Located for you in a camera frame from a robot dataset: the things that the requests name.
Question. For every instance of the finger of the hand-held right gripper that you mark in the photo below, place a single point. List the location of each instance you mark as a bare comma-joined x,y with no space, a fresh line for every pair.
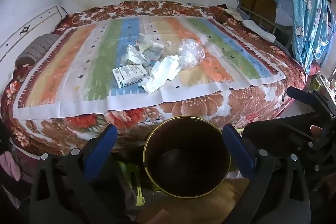
296,92
275,129

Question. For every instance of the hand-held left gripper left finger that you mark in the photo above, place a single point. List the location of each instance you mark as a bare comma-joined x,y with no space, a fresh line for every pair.
105,146

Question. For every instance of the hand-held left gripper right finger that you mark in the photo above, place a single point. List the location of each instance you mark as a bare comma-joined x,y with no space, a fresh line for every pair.
239,151

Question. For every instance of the dark bin with gold rim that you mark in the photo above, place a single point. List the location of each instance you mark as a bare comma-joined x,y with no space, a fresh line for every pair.
183,161

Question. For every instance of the white cardboard box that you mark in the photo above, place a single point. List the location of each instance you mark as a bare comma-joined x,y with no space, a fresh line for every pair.
129,75

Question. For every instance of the white tissue paper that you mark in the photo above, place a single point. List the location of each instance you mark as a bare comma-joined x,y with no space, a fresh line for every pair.
162,71

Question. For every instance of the white wrapper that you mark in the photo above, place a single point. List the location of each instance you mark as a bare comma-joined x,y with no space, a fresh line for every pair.
131,54

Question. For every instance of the blue printed wrapper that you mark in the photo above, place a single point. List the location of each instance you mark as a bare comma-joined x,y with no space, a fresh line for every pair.
153,54

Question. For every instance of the clear plastic bag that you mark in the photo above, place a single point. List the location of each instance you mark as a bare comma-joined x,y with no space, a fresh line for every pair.
190,52

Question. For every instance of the cream torn wrapper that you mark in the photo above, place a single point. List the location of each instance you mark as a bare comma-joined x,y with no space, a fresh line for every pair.
141,37

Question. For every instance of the person's right hand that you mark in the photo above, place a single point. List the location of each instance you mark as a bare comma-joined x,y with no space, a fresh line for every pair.
316,131

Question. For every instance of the yellow-green plastic stool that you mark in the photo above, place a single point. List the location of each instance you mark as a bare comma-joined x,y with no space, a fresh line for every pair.
131,174

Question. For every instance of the floral brown blanket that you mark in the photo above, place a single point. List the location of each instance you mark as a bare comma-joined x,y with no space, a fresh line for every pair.
236,103

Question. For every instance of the white cloth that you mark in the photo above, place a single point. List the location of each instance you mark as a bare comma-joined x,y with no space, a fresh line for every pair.
258,29

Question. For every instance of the blue printed cloth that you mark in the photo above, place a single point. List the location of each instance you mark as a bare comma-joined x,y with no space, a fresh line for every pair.
307,16

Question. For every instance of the striped pastel mat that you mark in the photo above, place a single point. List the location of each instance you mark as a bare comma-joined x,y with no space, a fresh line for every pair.
78,69

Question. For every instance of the pink cloth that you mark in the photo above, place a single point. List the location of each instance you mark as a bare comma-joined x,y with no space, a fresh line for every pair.
10,166

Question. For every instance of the grey striped pillow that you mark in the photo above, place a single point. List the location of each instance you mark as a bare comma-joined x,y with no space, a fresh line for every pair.
36,49

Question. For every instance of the white bed headboard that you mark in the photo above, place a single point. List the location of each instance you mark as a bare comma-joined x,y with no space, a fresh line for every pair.
26,29

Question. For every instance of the metal bed rail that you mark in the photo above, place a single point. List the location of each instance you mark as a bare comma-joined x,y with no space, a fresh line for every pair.
262,19

